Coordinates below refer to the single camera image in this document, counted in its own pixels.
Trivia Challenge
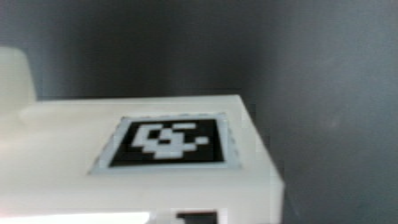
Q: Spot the white drawer tray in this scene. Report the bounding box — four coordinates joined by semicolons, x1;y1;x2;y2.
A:
0;47;284;224

